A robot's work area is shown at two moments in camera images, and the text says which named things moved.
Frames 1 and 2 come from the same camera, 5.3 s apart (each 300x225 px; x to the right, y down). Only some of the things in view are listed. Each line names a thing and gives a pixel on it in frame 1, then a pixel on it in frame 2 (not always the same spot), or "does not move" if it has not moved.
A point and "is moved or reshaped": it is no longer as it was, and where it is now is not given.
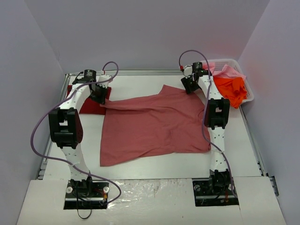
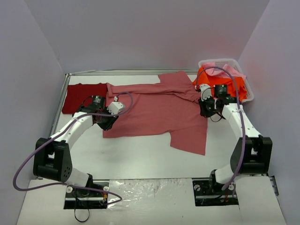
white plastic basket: [233, 63] does not move
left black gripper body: [99, 95] → [108, 123]
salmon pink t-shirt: [172, 121] is moved or reshaped
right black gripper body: [188, 85] → [205, 108]
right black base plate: [215, 191] does not move
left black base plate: [86, 194] does not move
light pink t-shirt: [225, 71] does not move
